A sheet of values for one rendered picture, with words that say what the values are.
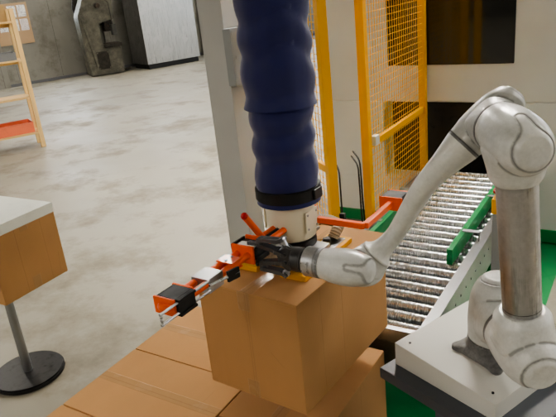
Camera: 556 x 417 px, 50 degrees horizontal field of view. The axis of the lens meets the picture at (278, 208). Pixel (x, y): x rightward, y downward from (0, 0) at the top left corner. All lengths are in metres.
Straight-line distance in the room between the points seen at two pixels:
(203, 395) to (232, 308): 0.52
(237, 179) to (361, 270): 1.92
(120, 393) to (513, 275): 1.56
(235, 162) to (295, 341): 1.76
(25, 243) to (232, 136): 1.23
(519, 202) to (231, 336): 1.03
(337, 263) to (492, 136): 0.54
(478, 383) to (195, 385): 1.09
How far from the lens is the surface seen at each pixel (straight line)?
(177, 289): 1.65
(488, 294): 1.87
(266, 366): 2.01
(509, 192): 1.52
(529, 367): 1.71
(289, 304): 1.82
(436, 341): 2.07
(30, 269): 3.31
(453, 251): 3.15
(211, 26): 3.35
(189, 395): 2.40
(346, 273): 1.67
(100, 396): 2.53
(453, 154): 1.62
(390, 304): 2.85
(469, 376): 1.95
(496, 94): 1.63
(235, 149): 3.42
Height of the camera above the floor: 1.97
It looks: 21 degrees down
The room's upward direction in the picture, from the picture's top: 6 degrees counter-clockwise
